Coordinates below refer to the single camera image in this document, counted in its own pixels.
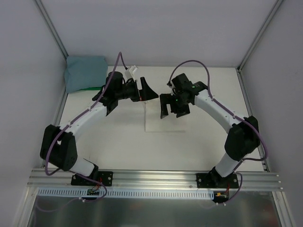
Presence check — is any aluminium frame post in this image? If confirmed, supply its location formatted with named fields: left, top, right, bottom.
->
left=237, top=0, right=284, bottom=73
left=33, top=0, right=69, bottom=60

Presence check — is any aluminium mounting rail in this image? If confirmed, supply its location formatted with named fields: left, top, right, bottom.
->
left=27, top=168, right=284, bottom=192

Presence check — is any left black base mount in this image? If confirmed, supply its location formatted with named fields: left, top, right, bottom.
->
left=71, top=170, right=114, bottom=187

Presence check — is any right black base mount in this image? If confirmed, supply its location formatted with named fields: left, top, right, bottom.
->
left=196, top=170, right=239, bottom=189

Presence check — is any left aluminium frame post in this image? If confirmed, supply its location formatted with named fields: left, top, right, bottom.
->
left=33, top=0, right=69, bottom=60

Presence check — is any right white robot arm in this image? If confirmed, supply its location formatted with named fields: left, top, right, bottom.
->
left=160, top=73, right=260, bottom=188

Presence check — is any folded green t-shirt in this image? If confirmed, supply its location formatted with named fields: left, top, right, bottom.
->
left=80, top=87, right=102, bottom=91

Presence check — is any right aluminium frame post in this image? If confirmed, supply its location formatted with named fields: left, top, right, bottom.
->
left=237, top=0, right=284, bottom=73

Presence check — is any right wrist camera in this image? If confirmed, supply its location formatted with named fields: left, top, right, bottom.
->
left=167, top=82, right=178, bottom=96

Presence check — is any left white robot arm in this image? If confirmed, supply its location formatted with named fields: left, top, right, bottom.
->
left=40, top=71, right=159, bottom=185

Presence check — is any white t-shirt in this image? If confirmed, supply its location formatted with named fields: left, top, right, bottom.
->
left=143, top=98, right=187, bottom=132

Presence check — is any white slotted cable duct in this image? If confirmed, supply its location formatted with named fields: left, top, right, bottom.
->
left=37, top=187, right=214, bottom=200

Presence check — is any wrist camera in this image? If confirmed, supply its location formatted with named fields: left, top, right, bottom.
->
left=167, top=82, right=178, bottom=96
left=125, top=65, right=138, bottom=80

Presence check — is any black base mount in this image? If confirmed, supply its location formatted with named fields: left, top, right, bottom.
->
left=71, top=170, right=114, bottom=187
left=196, top=170, right=239, bottom=189

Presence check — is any folded blue t-shirt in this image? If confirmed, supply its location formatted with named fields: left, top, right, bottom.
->
left=64, top=56, right=108, bottom=93

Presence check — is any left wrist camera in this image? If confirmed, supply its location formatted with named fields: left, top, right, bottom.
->
left=125, top=65, right=138, bottom=80

